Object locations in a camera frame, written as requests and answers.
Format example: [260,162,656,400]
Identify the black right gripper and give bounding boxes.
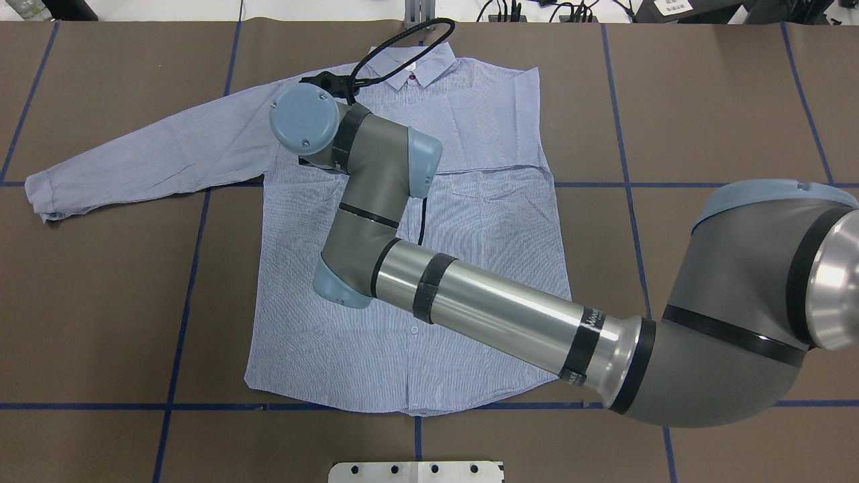
[299,70,356,96]

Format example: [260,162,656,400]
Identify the light blue striped shirt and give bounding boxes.
[25,44,570,417]

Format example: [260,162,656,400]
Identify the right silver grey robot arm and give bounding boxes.
[270,72,857,428]

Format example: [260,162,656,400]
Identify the blue tape line crosswise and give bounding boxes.
[0,400,859,411]

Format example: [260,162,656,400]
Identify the aluminium frame post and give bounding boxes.
[404,0,436,30]

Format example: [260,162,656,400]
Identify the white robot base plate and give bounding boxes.
[327,460,506,482]

